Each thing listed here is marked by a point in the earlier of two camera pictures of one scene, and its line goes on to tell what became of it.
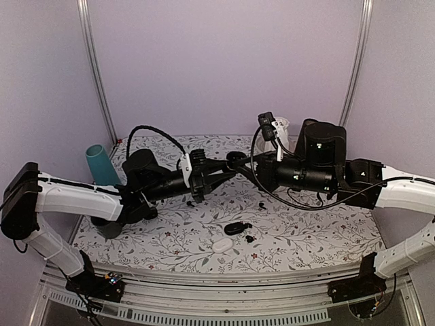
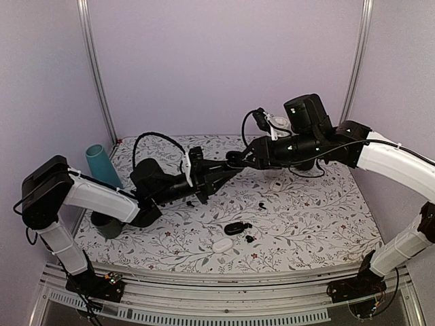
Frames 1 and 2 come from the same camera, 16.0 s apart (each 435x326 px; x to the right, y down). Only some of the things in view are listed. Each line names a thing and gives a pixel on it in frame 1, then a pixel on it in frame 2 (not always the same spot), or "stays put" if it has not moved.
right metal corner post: x=366 y=16 stays put
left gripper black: x=199 y=183 stays put
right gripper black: x=264 y=176 → x=264 y=158
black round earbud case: x=234 y=156 stays put
